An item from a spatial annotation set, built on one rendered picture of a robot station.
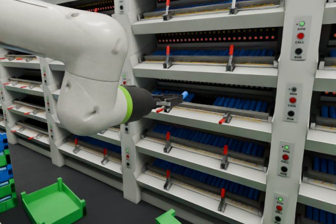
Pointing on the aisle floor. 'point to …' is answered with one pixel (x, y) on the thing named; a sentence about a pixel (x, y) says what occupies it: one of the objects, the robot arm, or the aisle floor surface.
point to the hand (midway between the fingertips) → (173, 98)
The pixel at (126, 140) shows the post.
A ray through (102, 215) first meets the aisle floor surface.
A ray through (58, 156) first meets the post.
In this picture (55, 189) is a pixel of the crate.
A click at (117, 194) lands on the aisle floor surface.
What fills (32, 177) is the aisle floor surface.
